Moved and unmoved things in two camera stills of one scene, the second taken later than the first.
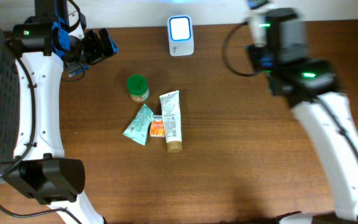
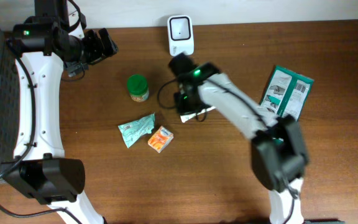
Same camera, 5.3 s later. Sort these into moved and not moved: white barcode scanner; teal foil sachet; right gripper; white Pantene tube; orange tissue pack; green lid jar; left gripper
Moved: white Pantene tube; orange tissue pack; teal foil sachet; right gripper
Not moved: white barcode scanner; left gripper; green lid jar
